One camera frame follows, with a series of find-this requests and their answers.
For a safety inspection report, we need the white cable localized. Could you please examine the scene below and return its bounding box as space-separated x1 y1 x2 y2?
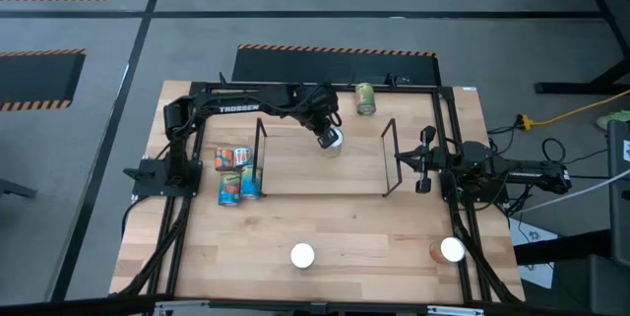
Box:
511 167 630 214

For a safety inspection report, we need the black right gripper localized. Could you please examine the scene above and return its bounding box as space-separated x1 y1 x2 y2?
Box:
395 125 448 194

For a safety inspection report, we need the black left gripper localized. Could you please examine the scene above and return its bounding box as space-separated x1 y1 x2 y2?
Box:
300 101 345 151

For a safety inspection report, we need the black metal stand frame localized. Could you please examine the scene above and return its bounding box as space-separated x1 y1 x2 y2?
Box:
494 0 630 95

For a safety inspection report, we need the green label tin can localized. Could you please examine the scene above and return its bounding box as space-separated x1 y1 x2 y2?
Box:
354 82 378 116

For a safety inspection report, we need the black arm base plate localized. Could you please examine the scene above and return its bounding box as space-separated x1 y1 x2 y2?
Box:
131 158 204 198
440 167 511 204

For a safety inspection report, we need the blue label tin can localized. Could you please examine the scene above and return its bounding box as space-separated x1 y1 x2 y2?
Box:
240 164 264 201

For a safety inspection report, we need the black furniture leg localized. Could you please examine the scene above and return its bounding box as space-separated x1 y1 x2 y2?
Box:
0 177 38 199

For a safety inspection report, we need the yellow extension cable with plug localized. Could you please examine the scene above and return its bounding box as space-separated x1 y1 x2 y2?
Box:
516 89 630 133

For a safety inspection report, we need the tomatoes label tin can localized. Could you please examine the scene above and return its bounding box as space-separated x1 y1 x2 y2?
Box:
218 170 242 208

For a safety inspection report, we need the white paper sheet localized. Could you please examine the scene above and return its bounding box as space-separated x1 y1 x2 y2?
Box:
509 217 557 290

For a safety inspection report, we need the black looped cable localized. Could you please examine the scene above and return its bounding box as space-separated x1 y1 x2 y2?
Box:
540 137 567 164

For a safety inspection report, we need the silver corner bracket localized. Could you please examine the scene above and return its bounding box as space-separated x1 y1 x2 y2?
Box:
426 304 486 316
152 299 211 316

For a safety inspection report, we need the yellow-green label tin can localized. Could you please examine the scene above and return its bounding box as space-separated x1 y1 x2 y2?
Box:
322 128 345 158

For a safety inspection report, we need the black metal table frame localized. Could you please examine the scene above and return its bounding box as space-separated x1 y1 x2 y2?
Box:
110 72 526 307

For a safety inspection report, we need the green cloth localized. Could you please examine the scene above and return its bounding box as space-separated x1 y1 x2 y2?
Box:
595 108 630 133

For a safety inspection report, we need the orange label tin can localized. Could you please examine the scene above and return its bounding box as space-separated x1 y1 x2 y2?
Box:
214 148 235 172

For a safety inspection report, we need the dark grey equipment cart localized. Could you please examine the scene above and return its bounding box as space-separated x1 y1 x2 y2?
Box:
511 118 630 316

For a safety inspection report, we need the peaches label tin can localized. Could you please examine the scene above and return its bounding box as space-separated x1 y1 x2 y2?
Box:
289 242 316 270

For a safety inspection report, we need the orange can white lid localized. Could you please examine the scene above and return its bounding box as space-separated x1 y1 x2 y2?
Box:
428 236 467 265

